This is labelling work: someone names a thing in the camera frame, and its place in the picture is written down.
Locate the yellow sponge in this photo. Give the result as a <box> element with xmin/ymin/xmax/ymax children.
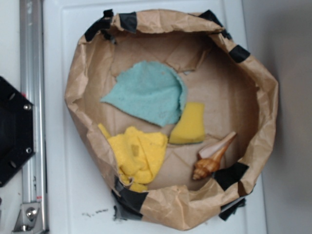
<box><xmin>169</xmin><ymin>102</ymin><xmax>205</xmax><ymax>144</ymax></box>

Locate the yellow cloth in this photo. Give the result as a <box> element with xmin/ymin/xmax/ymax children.
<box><xmin>98</xmin><ymin>123</ymin><xmax>168</xmax><ymax>193</ymax></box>

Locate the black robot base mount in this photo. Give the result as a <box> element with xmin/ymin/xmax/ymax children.
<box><xmin>0</xmin><ymin>77</ymin><xmax>35</xmax><ymax>187</ymax></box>

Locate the white tray board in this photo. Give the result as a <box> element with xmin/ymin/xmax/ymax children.
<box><xmin>42</xmin><ymin>0</ymin><xmax>268</xmax><ymax>234</ymax></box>

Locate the light blue cloth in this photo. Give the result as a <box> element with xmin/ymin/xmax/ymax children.
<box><xmin>100</xmin><ymin>61</ymin><xmax>188</xmax><ymax>127</ymax></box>

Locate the aluminium extrusion rail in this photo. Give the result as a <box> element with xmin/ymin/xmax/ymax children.
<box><xmin>19</xmin><ymin>0</ymin><xmax>47</xmax><ymax>204</ymax></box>

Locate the brown paper bag bin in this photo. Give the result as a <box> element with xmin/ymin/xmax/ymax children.
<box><xmin>65</xmin><ymin>9</ymin><xmax>278</xmax><ymax>231</ymax></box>

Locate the brown conch seashell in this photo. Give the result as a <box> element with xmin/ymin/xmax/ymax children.
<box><xmin>192</xmin><ymin>132</ymin><xmax>237</xmax><ymax>180</ymax></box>

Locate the metal corner bracket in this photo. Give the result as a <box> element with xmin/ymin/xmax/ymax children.
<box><xmin>11</xmin><ymin>202</ymin><xmax>49</xmax><ymax>234</ymax></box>

